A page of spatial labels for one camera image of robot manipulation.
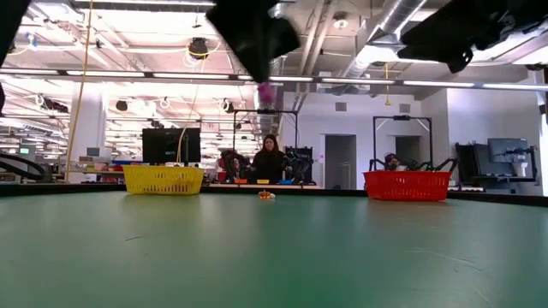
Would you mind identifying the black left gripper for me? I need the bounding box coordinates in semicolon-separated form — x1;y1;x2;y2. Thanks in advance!
205;0;301;86

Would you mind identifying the pink plastic skeleton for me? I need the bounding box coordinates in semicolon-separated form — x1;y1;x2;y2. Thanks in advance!
258;80;277;107

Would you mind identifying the black ceiling device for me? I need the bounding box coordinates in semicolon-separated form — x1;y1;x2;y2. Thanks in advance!
187;36;211;61

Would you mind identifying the person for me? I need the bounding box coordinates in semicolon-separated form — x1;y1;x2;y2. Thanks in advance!
384;152;403;172
250;133;289;184

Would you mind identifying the black computer monitor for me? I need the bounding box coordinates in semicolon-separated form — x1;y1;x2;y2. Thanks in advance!
141;127;202;167

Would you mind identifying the grey door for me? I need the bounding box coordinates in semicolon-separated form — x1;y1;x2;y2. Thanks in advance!
324;133;358;191
394;134;422;171

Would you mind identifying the yellow plastic basket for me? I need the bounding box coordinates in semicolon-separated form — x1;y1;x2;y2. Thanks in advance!
122;165;206;197

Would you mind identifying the long LED light bar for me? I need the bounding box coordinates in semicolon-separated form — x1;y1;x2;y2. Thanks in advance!
0;67;548;92

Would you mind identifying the red plastic basket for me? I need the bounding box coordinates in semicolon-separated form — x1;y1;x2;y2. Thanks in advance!
362;170;454;203

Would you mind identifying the green table mat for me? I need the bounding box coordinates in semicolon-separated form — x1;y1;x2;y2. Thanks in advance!
0;191;548;308

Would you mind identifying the dark desk monitor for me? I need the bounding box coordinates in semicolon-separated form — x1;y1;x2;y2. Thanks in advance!
486;137;531;164

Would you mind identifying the black desk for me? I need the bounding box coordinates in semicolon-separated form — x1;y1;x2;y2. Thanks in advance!
482;174;541;187

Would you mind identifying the black gantry frame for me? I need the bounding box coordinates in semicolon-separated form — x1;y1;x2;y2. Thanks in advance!
371;114;434;173
232;108;300;186

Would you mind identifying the yellow hanging cord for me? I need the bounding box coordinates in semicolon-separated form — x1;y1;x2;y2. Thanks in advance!
384;62;393;107

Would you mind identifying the slim silver ventilation duct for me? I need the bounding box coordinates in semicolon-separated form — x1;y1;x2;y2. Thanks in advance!
342;0;429;80

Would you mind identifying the yellow power cable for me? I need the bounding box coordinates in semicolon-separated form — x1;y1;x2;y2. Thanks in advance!
63;0;95;184

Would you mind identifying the black curved hose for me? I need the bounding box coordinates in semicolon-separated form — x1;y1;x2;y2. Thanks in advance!
0;151;48;181

